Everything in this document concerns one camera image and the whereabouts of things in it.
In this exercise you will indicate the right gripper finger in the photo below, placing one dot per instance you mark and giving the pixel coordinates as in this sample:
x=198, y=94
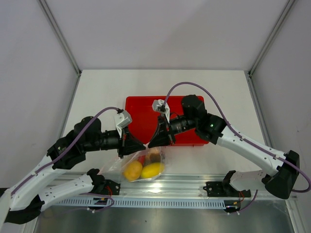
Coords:
x=161, y=126
x=159, y=141

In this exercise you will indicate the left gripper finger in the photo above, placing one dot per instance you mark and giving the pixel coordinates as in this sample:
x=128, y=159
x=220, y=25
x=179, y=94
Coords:
x=130, y=151
x=130, y=142

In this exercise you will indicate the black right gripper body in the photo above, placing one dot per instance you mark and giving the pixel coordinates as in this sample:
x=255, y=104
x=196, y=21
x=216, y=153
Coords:
x=178, y=125

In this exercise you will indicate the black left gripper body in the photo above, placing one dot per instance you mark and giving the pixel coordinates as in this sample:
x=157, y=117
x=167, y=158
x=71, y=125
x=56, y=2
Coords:
x=110, y=140

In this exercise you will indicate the red chili pepper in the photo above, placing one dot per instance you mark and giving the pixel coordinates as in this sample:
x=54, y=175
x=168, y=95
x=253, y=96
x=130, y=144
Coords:
x=141, y=159

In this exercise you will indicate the purple sweet potato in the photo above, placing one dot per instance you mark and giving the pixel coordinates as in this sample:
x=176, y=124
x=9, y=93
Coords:
x=153, y=156

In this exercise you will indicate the yellow lemon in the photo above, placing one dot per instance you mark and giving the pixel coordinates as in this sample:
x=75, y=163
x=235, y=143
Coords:
x=132, y=171
x=152, y=170

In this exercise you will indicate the clear pink-dotted zip bag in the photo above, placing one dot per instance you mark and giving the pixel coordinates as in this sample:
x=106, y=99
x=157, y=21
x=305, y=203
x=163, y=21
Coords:
x=146, y=165

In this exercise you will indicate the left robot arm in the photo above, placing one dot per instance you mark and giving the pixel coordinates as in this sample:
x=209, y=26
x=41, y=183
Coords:
x=33, y=195

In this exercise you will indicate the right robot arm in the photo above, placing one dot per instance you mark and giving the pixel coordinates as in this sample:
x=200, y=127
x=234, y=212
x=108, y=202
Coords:
x=278, y=170

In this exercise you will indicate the red plastic tray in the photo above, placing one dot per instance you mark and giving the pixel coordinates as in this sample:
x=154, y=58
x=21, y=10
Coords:
x=144, y=122

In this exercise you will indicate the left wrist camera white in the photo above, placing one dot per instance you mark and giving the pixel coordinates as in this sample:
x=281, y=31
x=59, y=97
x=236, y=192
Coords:
x=122, y=119

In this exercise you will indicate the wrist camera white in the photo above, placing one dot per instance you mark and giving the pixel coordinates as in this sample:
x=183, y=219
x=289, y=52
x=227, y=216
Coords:
x=122, y=119
x=163, y=109

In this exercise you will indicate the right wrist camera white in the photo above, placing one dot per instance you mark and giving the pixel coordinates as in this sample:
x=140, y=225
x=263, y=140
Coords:
x=163, y=109

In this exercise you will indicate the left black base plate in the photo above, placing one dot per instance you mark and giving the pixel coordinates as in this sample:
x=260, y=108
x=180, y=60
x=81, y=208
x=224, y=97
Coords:
x=112, y=188

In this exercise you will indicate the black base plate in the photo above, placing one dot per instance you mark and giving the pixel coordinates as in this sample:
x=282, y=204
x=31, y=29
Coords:
x=218, y=189
x=112, y=188

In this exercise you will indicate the aluminium mounting rail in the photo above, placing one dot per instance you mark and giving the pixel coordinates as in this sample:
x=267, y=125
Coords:
x=166, y=186

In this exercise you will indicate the white slotted cable duct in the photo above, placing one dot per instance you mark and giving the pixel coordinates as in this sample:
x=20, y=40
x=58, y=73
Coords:
x=144, y=203

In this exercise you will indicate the right side aluminium rail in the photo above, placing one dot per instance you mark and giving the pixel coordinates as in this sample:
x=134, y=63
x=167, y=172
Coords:
x=259, y=112

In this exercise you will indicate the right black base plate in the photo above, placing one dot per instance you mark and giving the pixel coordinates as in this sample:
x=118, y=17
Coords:
x=218, y=189

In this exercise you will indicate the left aluminium frame post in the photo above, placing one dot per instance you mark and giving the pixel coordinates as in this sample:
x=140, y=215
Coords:
x=59, y=35

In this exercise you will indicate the aluminium frame post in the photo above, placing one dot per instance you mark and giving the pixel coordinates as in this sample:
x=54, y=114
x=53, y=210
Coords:
x=280, y=22
x=59, y=35

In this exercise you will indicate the right aluminium frame post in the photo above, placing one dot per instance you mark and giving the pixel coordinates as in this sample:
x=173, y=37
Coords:
x=280, y=22

